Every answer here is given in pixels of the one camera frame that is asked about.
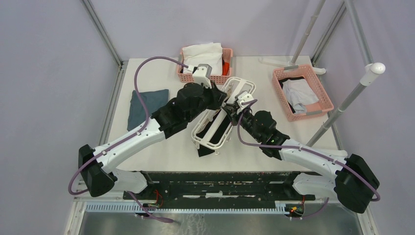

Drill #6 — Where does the metal drying rack stand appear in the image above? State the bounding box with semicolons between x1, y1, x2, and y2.
259;0;386;150

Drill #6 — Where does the white clip hanger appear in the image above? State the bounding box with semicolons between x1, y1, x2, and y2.
191;77;256;157

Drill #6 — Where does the pink basket with white cloth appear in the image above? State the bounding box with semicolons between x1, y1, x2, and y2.
176;48;233;85

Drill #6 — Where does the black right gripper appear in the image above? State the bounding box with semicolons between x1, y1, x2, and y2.
224;103;262;141

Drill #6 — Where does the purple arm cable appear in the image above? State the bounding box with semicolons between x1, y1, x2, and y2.
236;98;381;219
68;56;190;224

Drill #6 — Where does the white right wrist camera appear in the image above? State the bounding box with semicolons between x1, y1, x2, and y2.
235;91;256;114

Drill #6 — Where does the light grey underwear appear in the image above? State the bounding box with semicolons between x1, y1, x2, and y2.
280;77;319;114

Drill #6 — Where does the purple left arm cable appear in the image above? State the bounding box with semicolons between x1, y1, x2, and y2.
68;56;190;224

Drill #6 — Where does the folded blue-grey cloth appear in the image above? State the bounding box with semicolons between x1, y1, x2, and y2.
127;89;170;131

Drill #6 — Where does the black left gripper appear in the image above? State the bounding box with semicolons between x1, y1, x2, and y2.
186;79;226;122

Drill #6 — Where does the pink basket with underwear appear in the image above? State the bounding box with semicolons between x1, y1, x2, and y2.
272;64;334;121

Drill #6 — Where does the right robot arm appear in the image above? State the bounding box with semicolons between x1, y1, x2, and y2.
222;101;381;213

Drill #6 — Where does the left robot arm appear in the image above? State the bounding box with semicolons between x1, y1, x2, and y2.
77;82;227;199

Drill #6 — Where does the white crumpled cloth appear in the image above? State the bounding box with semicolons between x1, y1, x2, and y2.
182;43;223;75

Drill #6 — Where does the black underwear beige waistband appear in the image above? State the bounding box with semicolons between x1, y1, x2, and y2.
191;111;232;157

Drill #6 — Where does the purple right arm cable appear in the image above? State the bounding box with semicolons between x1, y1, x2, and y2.
236;98;381;219

